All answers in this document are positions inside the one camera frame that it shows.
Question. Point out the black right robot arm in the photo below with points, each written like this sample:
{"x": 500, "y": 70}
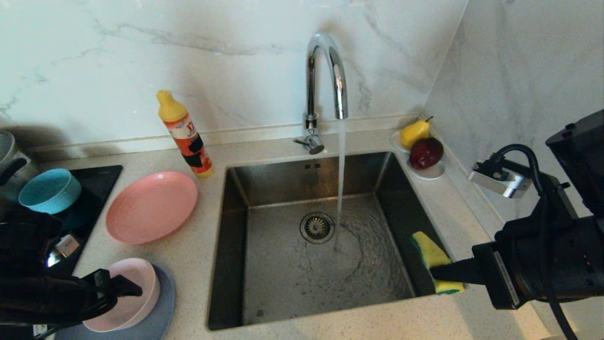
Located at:
{"x": 566, "y": 255}

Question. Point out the dark red apple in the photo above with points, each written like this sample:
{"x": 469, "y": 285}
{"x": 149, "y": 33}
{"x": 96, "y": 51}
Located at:
{"x": 427, "y": 152}

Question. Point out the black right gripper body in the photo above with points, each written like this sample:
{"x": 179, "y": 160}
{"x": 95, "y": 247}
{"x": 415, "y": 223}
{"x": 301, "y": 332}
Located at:
{"x": 500, "y": 278}

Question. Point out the large blue-grey plate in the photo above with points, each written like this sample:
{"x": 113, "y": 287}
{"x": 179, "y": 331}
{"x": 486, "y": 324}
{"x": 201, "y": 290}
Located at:
{"x": 165, "y": 302}

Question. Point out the black glass induction cooktop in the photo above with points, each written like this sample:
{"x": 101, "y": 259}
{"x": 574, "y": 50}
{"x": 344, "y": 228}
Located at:
{"x": 104, "y": 177}

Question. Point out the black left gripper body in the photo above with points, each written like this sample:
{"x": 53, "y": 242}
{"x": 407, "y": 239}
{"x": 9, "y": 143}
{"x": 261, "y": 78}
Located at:
{"x": 94, "y": 297}

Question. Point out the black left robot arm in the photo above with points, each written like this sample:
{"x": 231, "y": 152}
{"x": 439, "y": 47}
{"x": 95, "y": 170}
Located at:
{"x": 28, "y": 293}

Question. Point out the yellow pear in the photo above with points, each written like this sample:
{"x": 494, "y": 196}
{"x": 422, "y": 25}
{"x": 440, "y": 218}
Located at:
{"x": 415, "y": 133}

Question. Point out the stainless steel sink basin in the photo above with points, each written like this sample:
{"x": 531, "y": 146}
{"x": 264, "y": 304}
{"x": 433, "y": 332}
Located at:
{"x": 283, "y": 288}

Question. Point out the teal bowl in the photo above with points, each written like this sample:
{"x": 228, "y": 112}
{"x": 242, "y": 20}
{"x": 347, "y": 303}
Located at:
{"x": 47, "y": 189}

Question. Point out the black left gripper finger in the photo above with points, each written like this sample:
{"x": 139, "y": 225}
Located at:
{"x": 125, "y": 288}

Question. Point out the black frying pan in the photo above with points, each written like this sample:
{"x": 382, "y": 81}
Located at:
{"x": 87, "y": 215}

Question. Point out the large pink plate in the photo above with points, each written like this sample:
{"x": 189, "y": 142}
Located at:
{"x": 151, "y": 208}

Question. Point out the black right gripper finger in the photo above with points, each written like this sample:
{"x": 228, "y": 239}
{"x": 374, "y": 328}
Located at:
{"x": 457, "y": 277}
{"x": 457, "y": 267}

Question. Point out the small white fruit dish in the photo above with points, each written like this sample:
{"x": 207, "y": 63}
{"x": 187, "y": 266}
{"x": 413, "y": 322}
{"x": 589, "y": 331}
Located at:
{"x": 432, "y": 174}

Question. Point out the round metal drain strainer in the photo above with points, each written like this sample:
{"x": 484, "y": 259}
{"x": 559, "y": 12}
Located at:
{"x": 317, "y": 227}

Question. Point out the chrome gooseneck faucet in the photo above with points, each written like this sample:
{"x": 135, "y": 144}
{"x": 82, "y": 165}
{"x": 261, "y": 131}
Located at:
{"x": 310, "y": 94}

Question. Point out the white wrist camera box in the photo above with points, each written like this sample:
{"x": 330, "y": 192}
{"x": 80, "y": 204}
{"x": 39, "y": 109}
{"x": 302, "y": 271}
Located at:
{"x": 500, "y": 184}
{"x": 66, "y": 246}

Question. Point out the yellow-capped orange dish soap bottle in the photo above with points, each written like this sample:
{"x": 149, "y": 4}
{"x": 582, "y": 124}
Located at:
{"x": 184, "y": 134}

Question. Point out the pink bowl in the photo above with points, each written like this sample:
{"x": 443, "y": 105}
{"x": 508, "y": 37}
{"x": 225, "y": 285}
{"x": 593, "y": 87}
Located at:
{"x": 137, "y": 283}

